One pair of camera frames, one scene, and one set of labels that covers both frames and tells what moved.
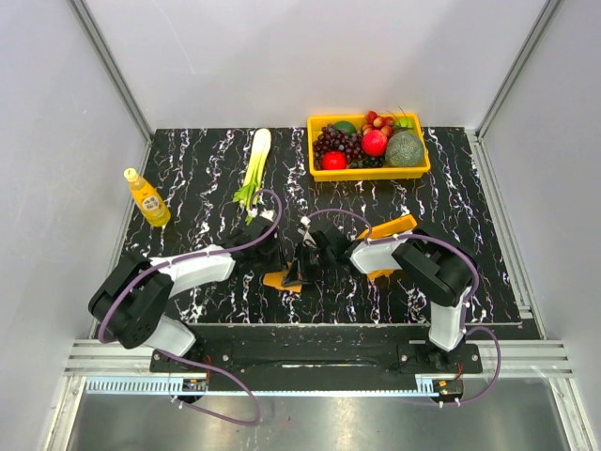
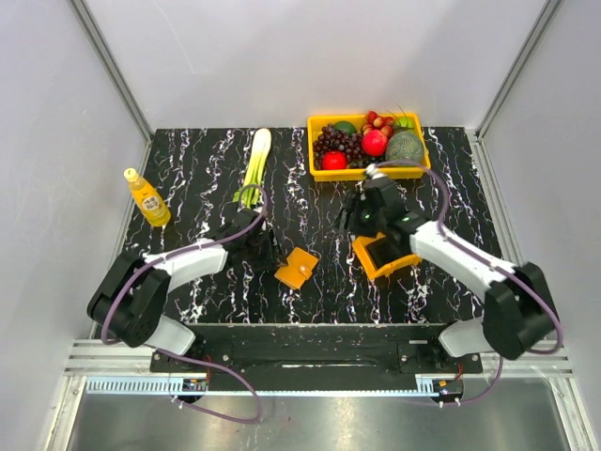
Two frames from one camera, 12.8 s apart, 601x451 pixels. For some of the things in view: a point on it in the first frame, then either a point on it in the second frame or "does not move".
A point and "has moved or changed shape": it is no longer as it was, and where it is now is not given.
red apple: x=375 y=143 does not move
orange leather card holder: x=277 y=280 has moved or changed shape
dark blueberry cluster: x=369 y=162 does not move
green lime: x=346 y=126 does not move
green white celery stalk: x=257 y=163 does not move
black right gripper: x=292 y=275 → x=355 y=208
